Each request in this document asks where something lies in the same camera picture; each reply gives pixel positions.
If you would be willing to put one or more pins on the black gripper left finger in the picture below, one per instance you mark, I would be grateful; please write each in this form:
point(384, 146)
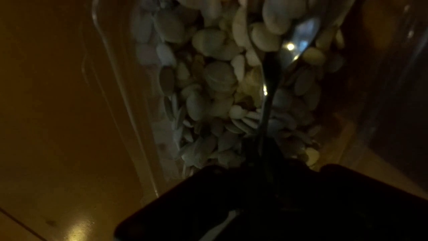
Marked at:
point(209, 205)

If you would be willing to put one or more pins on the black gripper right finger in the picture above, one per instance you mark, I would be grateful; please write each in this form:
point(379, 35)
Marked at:
point(348, 205)

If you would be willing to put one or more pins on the silver metal spoon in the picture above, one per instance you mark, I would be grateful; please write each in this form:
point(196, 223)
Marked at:
point(272, 71)

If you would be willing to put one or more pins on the clear lunchbox with pale seeds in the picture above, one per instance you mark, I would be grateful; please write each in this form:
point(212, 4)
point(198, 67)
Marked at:
point(209, 85)

